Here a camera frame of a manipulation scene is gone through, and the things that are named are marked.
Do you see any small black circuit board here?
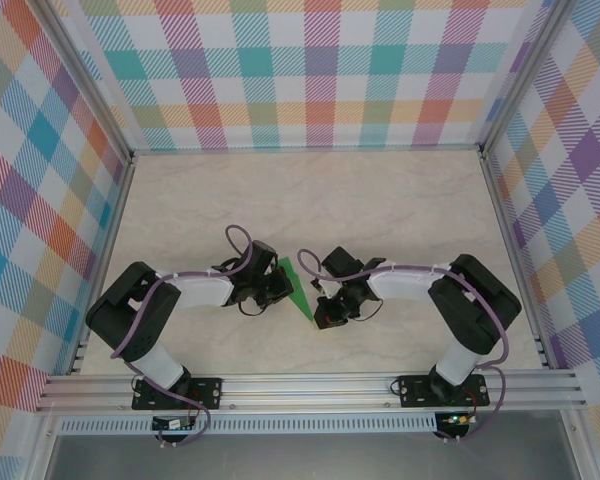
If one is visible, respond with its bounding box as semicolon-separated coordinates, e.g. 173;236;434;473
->
152;417;197;431

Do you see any purple cable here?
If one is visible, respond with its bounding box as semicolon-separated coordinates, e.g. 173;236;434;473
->
297;249;511;445
109;224;255;448

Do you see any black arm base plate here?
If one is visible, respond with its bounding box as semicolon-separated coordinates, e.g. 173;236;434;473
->
131;377;224;412
398;373;490;409

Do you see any aluminium side rail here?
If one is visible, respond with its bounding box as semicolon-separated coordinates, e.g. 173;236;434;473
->
68;152;137;376
478;147;554;371

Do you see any green paper sheet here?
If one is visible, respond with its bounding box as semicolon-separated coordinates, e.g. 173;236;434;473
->
278;256;315;321

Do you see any thin black cable loop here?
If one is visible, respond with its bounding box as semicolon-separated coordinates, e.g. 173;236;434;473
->
354;298;385;322
238;299;272;318

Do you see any wide aluminium mounting rail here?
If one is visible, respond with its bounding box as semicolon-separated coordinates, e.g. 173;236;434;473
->
34;369;589;414

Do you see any grey metal panel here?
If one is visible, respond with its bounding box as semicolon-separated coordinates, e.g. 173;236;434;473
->
44;433;581;480

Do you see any aluminium frame post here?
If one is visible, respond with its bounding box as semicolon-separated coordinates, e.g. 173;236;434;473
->
37;0;136;164
478;0;576;161

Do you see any slotted grey cable tray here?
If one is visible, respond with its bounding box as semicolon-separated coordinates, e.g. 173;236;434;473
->
59;413;439;435

